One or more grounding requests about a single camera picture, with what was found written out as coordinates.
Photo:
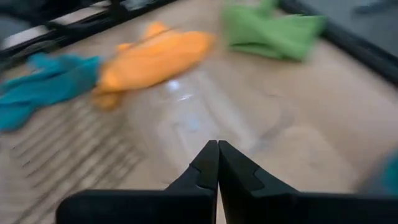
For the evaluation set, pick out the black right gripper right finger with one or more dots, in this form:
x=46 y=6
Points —
x=264 y=205

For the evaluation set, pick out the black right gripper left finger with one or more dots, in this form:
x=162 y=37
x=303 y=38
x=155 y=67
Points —
x=186 y=205

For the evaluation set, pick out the clear plastic bin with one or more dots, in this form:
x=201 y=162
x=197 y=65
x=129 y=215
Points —
x=192 y=124

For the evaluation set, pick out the teal microfiber towel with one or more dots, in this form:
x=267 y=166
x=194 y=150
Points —
x=388 y=174
x=46 y=87

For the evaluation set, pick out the orange microfiber towel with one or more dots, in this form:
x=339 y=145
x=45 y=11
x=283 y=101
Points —
x=149 y=62

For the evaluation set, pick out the green microfiber towel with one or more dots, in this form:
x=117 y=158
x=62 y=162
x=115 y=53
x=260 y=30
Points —
x=267 y=34

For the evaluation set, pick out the black aluminium table frame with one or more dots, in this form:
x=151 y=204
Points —
x=357 y=46

